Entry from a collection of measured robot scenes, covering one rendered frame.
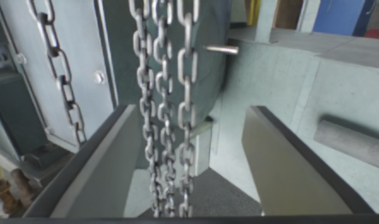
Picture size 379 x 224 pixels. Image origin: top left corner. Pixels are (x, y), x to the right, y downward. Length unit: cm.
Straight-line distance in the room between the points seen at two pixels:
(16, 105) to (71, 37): 20
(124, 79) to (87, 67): 5
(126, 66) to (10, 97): 23
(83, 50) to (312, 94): 49
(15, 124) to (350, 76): 65
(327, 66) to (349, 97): 8
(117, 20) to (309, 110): 48
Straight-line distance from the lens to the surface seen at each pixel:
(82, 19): 27
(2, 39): 43
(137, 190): 75
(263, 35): 65
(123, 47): 27
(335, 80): 54
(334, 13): 321
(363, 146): 48
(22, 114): 46
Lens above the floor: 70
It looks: 29 degrees down
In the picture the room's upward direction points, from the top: 1 degrees clockwise
